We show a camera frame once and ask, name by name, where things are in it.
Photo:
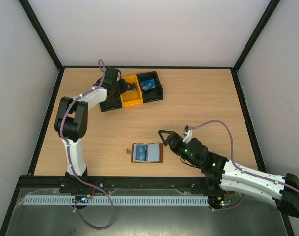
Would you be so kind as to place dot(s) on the blue VIP card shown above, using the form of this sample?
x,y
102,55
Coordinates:
x,y
147,85

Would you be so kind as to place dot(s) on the yellow middle bin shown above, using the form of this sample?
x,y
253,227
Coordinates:
x,y
132,98

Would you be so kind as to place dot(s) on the black enclosure frame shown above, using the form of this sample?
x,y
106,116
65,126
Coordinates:
x,y
250,129

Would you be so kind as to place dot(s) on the white slotted cable duct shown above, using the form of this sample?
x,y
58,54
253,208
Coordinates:
x,y
117,200

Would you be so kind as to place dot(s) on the black VIP logo card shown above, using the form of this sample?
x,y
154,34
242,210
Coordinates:
x,y
131,87

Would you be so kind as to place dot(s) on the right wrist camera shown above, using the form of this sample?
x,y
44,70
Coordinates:
x,y
187,132

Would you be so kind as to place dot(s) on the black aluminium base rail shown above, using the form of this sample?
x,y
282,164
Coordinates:
x,y
71,185

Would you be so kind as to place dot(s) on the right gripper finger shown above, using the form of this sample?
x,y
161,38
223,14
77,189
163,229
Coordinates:
x,y
167,141
166,133

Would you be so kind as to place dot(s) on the black bin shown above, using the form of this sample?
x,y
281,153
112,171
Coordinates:
x,y
111,103
152,95

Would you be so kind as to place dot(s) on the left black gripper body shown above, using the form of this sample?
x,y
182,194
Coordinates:
x,y
119,89

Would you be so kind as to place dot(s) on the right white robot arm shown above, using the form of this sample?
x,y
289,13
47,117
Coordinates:
x,y
282,192

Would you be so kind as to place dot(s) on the right black bin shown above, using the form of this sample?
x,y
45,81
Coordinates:
x,y
152,95

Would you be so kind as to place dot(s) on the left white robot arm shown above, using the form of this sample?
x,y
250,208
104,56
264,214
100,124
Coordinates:
x,y
71,121

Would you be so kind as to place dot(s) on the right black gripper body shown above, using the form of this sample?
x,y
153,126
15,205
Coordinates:
x,y
174,140

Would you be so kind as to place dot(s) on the brown leather card holder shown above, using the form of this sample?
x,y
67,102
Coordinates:
x,y
154,153

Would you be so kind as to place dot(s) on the left black bin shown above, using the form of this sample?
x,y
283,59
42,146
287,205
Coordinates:
x,y
111,103

